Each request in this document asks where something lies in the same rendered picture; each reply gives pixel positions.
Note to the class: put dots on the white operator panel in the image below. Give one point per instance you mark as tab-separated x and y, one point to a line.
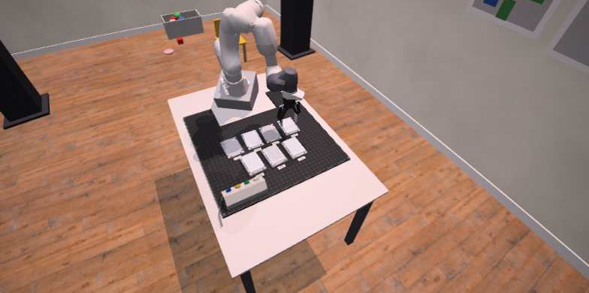
242	193

